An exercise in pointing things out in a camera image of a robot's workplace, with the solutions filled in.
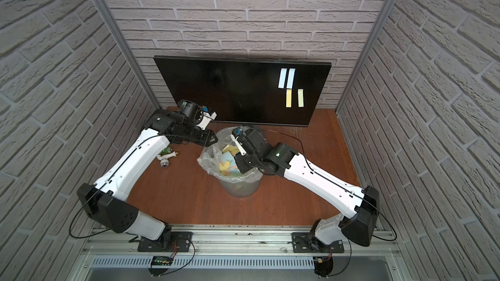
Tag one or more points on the pile of discarded sticky notes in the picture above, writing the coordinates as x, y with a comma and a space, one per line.
227, 162

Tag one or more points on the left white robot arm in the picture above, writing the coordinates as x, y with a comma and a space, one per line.
105, 201

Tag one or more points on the round black connector board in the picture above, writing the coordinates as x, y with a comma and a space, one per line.
323, 266

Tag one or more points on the clear plastic bin liner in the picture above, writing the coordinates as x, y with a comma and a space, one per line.
210, 156

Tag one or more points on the yellow sticky note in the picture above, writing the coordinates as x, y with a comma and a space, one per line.
289, 95

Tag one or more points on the black flat monitor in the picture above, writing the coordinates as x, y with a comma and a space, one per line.
245, 91

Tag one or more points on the light blue sticky note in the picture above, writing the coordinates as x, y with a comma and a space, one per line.
282, 77
290, 78

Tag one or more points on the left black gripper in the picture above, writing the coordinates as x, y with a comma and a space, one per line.
201, 136

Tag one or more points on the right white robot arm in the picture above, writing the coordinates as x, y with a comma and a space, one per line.
358, 207

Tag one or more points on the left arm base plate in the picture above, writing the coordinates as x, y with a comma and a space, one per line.
166, 242

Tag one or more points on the small green circuit board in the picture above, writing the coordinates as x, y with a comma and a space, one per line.
161, 261

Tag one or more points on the left aluminium corner post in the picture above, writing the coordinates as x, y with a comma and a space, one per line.
111, 23

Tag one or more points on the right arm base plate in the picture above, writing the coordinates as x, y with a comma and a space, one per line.
304, 243

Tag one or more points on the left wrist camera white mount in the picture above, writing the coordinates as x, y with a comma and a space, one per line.
207, 115

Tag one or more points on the right aluminium corner post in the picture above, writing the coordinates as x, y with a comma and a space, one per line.
378, 26

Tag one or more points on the small green object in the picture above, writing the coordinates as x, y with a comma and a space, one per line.
168, 151

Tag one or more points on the light green sticky note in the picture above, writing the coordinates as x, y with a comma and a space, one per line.
300, 98

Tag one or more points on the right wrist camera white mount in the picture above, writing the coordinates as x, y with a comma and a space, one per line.
236, 133

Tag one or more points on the mesh waste bin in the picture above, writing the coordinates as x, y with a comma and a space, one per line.
241, 186

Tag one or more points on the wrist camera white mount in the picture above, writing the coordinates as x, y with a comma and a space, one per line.
236, 133
207, 115

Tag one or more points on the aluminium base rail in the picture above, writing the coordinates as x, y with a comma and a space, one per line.
236, 253

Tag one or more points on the aluminium corner post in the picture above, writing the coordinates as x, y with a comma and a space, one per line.
378, 26
111, 23

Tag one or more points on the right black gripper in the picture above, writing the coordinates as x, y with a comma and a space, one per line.
239, 160

